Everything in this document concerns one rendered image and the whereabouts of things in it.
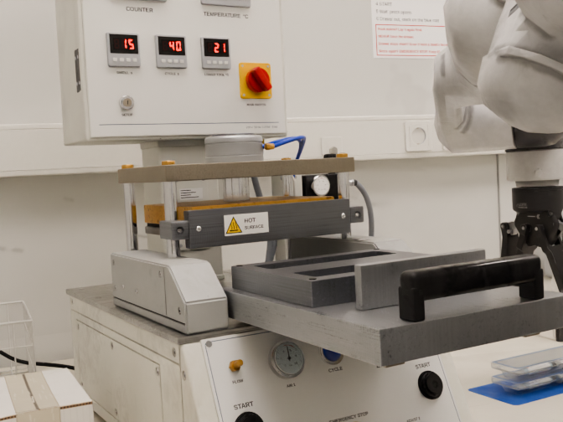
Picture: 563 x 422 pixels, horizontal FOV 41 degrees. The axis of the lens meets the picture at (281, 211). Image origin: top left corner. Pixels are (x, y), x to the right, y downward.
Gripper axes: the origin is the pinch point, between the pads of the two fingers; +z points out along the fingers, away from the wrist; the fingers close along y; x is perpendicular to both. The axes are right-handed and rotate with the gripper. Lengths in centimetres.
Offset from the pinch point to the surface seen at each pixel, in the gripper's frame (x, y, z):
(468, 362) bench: -0.1, -16.5, 10.2
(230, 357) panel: -57, 10, -5
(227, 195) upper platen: -47, -11, -22
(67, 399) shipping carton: -70, -8, 1
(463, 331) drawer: -47, 34, -11
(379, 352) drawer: -55, 34, -10
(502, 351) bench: 9.6, -18.3, 10.2
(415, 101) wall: 26, -60, -39
